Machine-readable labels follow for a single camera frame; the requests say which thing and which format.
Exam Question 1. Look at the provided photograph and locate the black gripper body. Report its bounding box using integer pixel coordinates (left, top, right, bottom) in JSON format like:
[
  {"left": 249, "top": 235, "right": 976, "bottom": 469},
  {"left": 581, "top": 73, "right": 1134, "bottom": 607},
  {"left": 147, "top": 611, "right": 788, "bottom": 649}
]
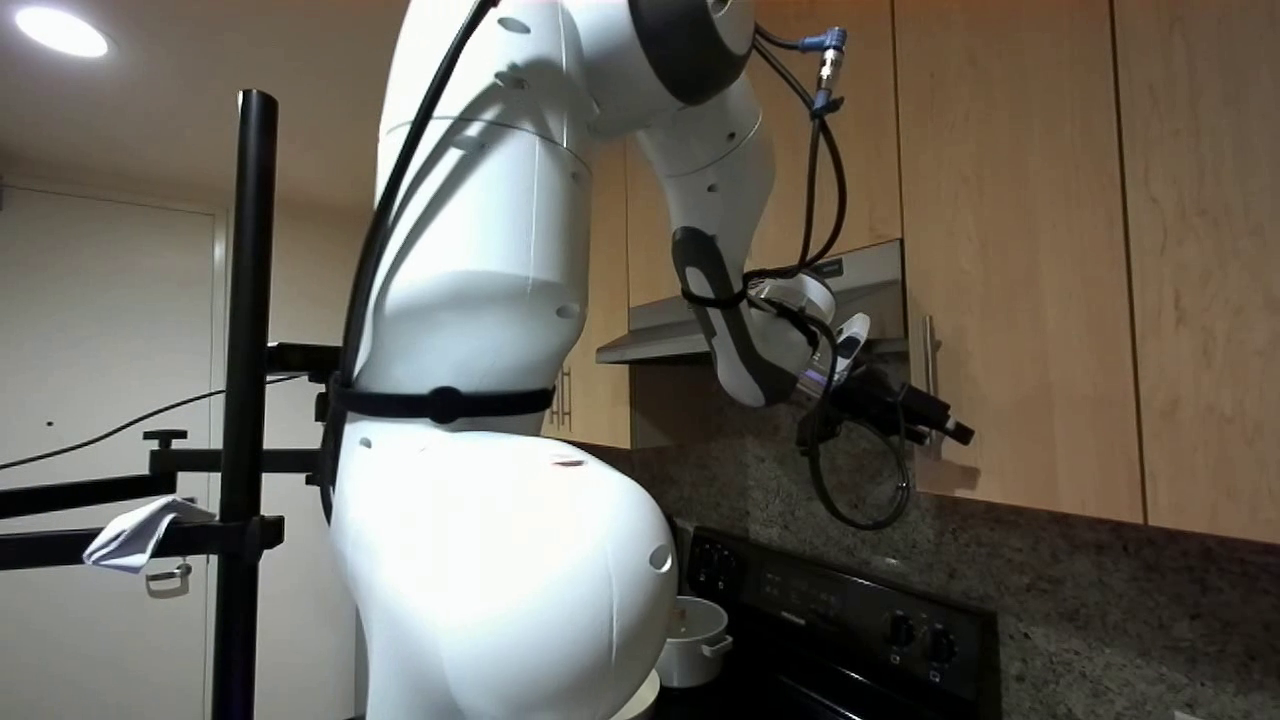
[{"left": 797, "top": 364, "right": 951, "bottom": 450}]

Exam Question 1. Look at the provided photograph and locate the light wood cabinet door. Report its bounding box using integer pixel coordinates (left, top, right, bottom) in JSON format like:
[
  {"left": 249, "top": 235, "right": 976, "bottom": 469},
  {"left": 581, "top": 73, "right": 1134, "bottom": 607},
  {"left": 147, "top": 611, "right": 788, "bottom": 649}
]
[{"left": 896, "top": 0, "right": 1146, "bottom": 520}]

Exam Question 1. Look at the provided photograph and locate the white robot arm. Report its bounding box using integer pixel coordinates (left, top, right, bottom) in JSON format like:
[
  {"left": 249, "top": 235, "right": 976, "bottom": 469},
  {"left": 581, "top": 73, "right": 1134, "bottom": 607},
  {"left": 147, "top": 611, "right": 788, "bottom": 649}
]
[{"left": 324, "top": 0, "right": 971, "bottom": 720}]

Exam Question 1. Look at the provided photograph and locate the stainless range hood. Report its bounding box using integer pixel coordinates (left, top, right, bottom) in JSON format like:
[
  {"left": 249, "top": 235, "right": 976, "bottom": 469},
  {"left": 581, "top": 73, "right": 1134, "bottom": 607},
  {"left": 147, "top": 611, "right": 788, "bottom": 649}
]
[{"left": 593, "top": 235, "right": 913, "bottom": 370}]

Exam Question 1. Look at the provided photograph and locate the black stove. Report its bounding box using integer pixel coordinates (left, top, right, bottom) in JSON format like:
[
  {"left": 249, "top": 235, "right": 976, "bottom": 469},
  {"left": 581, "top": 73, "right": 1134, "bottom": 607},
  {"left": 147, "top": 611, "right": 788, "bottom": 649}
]
[{"left": 657, "top": 530, "right": 1004, "bottom": 720}]

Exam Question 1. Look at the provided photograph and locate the white ceramic pot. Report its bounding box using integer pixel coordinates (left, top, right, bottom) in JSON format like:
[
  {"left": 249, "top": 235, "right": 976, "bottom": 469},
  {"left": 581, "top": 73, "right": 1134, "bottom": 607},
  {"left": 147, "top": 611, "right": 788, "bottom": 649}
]
[{"left": 657, "top": 597, "right": 734, "bottom": 690}]

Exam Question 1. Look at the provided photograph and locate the white plate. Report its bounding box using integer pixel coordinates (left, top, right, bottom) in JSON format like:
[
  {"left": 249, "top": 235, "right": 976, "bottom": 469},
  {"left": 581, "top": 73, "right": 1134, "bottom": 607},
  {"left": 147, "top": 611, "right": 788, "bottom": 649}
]
[{"left": 612, "top": 671, "right": 660, "bottom": 720}]

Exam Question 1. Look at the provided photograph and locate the wood cabinet right door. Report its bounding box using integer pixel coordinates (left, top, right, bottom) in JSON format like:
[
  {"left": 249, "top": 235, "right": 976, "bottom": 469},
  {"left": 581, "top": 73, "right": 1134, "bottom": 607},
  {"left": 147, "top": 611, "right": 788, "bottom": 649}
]
[{"left": 1117, "top": 0, "right": 1280, "bottom": 546}]

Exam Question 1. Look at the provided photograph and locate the black tripod stand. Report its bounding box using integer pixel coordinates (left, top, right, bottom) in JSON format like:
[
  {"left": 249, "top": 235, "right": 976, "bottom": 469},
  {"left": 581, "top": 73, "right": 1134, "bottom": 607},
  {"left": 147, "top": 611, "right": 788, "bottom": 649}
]
[{"left": 6, "top": 87, "right": 316, "bottom": 720}]

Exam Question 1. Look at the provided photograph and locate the white crumpled cloth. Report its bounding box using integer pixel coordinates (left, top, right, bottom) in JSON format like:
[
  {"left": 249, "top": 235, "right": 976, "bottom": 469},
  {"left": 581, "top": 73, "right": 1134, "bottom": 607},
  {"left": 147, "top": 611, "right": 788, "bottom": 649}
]
[{"left": 80, "top": 496, "right": 213, "bottom": 572}]

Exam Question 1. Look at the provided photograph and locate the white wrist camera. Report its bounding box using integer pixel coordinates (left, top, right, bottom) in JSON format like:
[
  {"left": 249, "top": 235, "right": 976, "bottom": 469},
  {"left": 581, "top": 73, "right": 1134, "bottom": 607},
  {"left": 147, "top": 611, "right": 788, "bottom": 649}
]
[{"left": 828, "top": 312, "right": 872, "bottom": 392}]

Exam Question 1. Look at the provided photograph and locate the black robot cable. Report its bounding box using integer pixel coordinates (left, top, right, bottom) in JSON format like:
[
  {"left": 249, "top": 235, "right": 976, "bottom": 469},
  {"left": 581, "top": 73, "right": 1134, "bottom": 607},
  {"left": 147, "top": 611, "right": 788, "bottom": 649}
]
[{"left": 313, "top": 0, "right": 923, "bottom": 531}]

